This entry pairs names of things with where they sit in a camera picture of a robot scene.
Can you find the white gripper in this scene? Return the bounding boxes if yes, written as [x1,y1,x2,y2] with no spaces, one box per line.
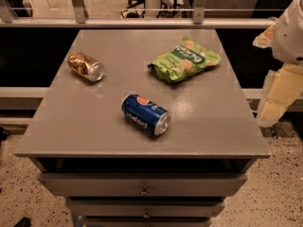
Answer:
[253,0,303,124]

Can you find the orange soda can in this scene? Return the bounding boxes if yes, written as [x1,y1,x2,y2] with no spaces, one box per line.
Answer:
[67,52,104,82]

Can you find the blue Pepsi can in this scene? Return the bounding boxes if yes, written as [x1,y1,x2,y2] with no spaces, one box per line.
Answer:
[121,94,170,136]

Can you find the green snack bag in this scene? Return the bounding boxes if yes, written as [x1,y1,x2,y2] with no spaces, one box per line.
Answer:
[148,37,221,83]

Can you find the grey drawer cabinet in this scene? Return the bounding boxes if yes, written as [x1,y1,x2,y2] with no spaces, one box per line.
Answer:
[16,29,269,227]

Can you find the top drawer with knob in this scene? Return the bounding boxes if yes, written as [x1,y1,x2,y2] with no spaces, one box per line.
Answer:
[39,173,247,197]

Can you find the metal railing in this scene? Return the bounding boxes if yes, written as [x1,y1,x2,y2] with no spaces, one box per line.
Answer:
[0,0,276,28]

